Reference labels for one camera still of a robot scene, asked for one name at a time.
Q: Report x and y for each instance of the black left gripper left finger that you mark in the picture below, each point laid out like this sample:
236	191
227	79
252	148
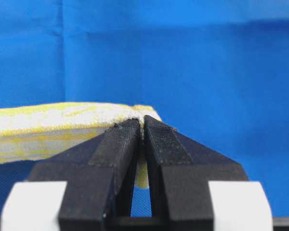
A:
76	189

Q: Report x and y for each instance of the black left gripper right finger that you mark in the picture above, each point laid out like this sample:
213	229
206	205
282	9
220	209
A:
195	188

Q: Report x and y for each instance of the blue table cloth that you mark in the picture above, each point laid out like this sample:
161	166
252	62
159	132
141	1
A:
217	70

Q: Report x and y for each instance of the yellow checked towel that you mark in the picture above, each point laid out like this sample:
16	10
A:
41	131

